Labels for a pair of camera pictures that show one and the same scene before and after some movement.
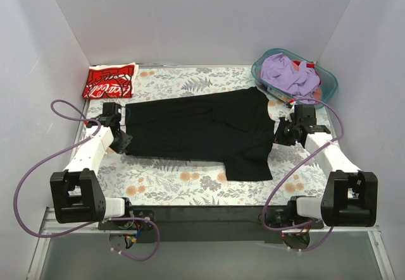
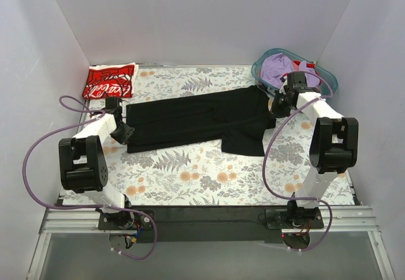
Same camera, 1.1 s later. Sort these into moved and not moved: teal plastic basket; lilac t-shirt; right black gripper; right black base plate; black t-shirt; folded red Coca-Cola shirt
Moved: right black gripper; black t-shirt
Not moved: lilac t-shirt; teal plastic basket; folded red Coca-Cola shirt; right black base plate
